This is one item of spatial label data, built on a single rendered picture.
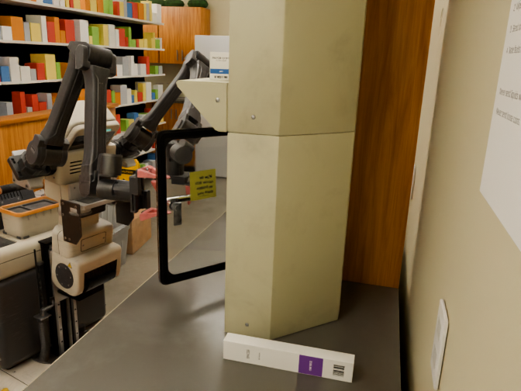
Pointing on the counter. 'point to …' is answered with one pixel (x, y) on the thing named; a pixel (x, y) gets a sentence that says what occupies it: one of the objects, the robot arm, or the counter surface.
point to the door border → (166, 198)
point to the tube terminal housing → (289, 160)
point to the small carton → (219, 66)
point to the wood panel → (386, 138)
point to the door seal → (165, 205)
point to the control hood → (208, 99)
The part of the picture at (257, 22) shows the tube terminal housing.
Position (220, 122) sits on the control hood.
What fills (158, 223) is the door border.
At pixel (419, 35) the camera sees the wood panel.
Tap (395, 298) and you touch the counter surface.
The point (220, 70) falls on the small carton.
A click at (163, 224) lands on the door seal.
